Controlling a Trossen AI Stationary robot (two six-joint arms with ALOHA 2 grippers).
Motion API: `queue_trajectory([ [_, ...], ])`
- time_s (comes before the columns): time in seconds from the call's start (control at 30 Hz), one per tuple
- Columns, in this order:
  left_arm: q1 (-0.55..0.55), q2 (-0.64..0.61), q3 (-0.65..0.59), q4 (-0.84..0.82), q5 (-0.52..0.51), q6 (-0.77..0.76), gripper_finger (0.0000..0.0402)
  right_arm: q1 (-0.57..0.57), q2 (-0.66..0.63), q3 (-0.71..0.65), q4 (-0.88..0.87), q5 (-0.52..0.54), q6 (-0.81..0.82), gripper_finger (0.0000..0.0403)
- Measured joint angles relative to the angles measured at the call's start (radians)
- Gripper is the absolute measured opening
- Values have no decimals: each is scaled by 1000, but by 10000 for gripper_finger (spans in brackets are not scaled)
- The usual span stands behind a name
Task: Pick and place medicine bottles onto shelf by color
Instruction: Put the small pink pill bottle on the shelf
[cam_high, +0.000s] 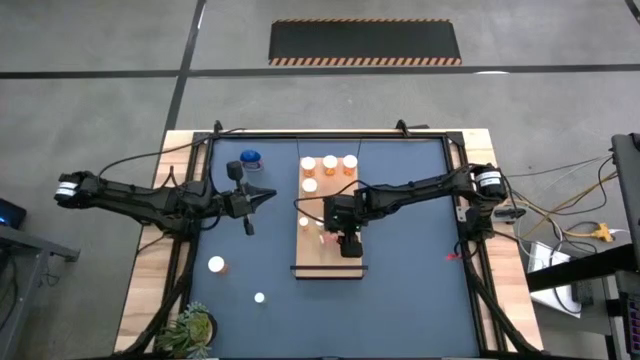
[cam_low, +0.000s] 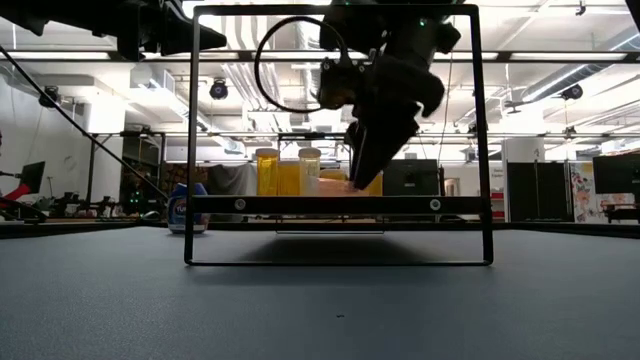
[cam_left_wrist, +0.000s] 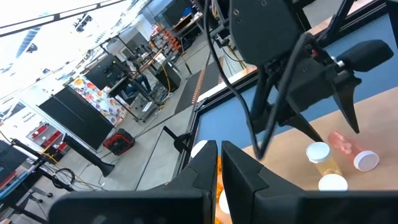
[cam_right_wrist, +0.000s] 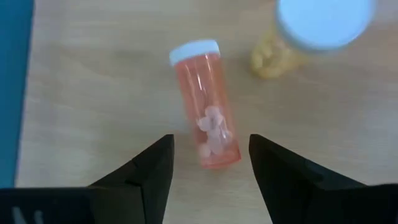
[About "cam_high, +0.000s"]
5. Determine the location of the black hazard-striped floor mat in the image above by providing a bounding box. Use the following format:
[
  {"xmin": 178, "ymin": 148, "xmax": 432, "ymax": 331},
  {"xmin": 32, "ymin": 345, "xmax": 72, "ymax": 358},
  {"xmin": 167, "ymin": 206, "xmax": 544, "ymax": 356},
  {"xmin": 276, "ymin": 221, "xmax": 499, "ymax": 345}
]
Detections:
[{"xmin": 268, "ymin": 18, "xmax": 463, "ymax": 67}]

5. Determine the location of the black metal table frame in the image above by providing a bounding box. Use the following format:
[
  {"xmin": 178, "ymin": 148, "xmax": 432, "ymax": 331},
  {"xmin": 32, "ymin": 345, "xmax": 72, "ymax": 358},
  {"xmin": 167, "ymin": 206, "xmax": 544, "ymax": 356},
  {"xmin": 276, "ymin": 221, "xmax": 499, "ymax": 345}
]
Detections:
[{"xmin": 119, "ymin": 119, "xmax": 544, "ymax": 360}]

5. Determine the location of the potted green succulent plant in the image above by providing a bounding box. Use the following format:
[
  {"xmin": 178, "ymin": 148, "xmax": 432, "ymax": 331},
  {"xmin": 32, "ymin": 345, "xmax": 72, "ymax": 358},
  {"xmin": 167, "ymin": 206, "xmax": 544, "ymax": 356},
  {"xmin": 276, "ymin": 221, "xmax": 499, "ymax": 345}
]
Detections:
[{"xmin": 154, "ymin": 301, "xmax": 219, "ymax": 360}]

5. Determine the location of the black table beam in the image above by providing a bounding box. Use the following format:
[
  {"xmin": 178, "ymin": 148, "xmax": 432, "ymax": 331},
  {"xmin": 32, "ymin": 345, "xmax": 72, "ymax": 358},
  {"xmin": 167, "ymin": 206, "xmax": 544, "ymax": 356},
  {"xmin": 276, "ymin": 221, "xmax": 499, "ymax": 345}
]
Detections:
[{"xmin": 524, "ymin": 243, "xmax": 640, "ymax": 294}]

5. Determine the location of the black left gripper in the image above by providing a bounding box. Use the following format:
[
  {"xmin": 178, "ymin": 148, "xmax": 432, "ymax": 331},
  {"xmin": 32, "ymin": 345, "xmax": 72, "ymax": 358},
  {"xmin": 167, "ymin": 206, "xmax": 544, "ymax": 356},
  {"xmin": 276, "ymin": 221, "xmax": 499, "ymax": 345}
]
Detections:
[{"xmin": 214, "ymin": 160, "xmax": 278, "ymax": 237}]

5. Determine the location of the blue-capped clear antacid bottle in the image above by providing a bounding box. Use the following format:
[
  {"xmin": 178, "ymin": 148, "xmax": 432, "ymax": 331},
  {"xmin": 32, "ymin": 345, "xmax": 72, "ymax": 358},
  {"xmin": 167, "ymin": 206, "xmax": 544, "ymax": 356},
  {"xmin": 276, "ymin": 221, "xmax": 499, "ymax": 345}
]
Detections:
[{"xmin": 239, "ymin": 148, "xmax": 263, "ymax": 173}]

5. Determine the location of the black device blue light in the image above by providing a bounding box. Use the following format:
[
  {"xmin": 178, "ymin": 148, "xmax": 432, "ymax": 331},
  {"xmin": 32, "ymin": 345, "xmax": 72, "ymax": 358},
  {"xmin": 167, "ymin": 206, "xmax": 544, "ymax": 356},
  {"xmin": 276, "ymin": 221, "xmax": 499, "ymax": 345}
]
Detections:
[{"xmin": 0, "ymin": 198, "xmax": 28, "ymax": 231}]

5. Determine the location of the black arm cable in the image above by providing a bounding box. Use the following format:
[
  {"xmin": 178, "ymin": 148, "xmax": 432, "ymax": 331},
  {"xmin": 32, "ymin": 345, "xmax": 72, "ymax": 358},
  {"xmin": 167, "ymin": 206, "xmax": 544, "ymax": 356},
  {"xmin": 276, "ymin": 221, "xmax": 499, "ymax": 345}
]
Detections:
[{"xmin": 97, "ymin": 127, "xmax": 246, "ymax": 181}]

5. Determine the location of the wooden tray board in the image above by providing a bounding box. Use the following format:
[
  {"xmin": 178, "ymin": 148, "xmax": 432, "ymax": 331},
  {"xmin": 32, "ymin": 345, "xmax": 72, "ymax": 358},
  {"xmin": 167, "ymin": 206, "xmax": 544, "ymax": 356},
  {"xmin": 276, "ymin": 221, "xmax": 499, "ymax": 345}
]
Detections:
[{"xmin": 289, "ymin": 138, "xmax": 370, "ymax": 281}]

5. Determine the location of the yellow power splitter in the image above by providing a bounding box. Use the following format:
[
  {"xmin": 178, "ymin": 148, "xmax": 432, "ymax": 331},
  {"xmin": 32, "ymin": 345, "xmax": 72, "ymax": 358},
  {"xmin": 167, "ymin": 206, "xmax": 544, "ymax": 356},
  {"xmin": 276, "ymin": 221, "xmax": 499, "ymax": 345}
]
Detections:
[{"xmin": 582, "ymin": 222, "xmax": 616, "ymax": 244}]

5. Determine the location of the grey metal cart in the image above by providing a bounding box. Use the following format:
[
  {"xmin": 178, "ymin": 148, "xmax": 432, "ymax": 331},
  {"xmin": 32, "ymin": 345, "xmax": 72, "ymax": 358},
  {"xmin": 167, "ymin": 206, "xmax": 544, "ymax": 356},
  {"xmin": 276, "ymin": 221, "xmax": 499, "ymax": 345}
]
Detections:
[{"xmin": 0, "ymin": 223, "xmax": 81, "ymax": 360}]

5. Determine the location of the dark grey monitor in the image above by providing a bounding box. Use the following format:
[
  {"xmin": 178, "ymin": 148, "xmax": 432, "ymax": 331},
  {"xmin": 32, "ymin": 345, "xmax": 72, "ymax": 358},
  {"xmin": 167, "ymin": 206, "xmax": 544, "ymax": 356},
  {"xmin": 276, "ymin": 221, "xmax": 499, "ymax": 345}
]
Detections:
[{"xmin": 610, "ymin": 132, "xmax": 640, "ymax": 244}]

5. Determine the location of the white box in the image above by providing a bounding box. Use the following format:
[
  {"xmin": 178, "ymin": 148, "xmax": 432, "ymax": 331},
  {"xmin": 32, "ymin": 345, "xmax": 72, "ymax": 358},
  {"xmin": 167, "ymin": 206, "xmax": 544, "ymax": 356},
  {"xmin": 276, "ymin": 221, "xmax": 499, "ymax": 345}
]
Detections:
[{"xmin": 527, "ymin": 241, "xmax": 584, "ymax": 320}]

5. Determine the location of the blue table mat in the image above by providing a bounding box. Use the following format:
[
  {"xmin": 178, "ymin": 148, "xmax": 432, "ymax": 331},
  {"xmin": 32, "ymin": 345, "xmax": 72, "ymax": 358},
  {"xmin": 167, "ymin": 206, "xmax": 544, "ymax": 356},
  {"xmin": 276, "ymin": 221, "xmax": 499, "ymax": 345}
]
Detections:
[{"xmin": 192, "ymin": 137, "xmax": 484, "ymax": 359}]

